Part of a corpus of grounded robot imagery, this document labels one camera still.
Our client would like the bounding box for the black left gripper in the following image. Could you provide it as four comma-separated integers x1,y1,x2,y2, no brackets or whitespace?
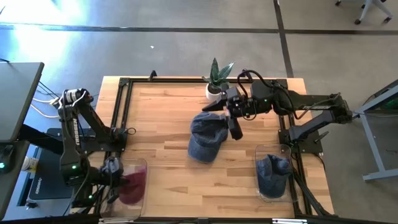
99,156,131,205

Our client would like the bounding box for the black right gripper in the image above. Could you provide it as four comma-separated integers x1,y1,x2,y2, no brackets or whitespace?
201,86,254,141

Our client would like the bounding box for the maroon cap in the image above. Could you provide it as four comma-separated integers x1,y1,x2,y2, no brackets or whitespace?
119,169,147,205

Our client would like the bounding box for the blue denim cap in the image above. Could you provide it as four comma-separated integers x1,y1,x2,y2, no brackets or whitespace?
256,154,293,199
187,111,230,164

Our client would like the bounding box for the clear plastic bin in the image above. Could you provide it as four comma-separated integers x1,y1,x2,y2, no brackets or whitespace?
99,157,149,220
254,143,299,203

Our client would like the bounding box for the snake plant in white pot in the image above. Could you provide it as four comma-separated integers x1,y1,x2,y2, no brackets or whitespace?
201,57,235,102

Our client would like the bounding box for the black Trossen case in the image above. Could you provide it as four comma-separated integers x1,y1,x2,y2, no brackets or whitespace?
27,127,94,200

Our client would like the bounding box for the white cup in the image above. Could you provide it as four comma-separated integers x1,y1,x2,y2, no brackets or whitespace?
22,156,40,174

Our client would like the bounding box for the black desk beam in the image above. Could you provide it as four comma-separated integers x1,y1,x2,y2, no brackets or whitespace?
17,123,85,156

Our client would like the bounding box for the dark desk top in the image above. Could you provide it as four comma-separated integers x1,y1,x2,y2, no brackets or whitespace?
0,139,31,218

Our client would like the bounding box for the black computer mouse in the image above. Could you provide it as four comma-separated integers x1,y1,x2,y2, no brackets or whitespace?
0,144,16,175

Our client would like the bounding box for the grey desk top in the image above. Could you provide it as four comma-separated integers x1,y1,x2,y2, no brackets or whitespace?
0,61,45,144

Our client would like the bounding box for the grey office chair base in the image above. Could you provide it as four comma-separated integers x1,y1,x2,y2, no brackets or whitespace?
334,0,394,26

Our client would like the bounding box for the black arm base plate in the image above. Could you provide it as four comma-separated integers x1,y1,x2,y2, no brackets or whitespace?
83,126,129,153
277,128,324,155

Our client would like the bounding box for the black aluminium table frame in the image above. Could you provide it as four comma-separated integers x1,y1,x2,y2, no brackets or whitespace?
105,77,312,224

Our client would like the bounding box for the yellow power cable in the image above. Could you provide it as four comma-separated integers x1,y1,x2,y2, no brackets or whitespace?
30,96,60,119

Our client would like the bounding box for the black diagonal frame strut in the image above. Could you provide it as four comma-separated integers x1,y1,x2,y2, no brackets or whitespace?
292,167,332,217

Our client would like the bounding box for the silver metal bracket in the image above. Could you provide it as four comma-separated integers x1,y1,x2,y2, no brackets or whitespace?
272,218,308,224

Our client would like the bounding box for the grey metal table frame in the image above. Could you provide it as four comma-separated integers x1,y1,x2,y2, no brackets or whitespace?
353,79,398,183

